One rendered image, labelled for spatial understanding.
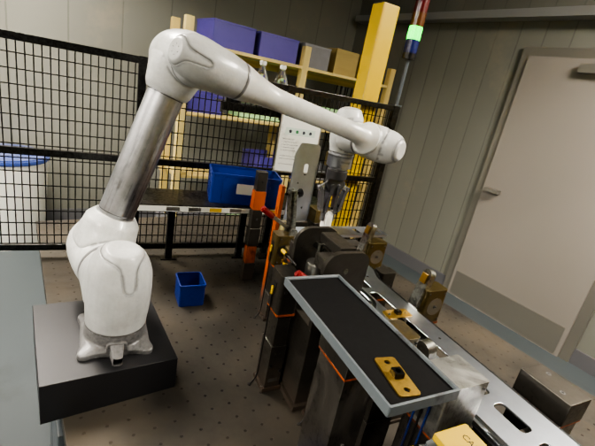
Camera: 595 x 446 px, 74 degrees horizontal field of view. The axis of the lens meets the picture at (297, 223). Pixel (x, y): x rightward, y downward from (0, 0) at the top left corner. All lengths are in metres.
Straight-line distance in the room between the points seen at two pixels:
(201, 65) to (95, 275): 0.56
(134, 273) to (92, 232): 0.21
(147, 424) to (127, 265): 0.40
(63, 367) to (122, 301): 0.21
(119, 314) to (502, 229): 3.15
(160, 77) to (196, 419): 0.89
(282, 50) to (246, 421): 2.93
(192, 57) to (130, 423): 0.90
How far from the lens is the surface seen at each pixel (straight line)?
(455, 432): 0.63
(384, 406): 0.61
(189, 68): 1.01
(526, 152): 3.62
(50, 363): 1.18
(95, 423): 1.18
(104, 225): 1.21
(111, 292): 1.07
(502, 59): 3.92
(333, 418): 0.81
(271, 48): 3.49
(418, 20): 2.23
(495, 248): 3.73
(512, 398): 1.05
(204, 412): 1.18
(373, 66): 2.14
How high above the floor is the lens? 1.55
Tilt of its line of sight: 19 degrees down
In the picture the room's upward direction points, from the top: 11 degrees clockwise
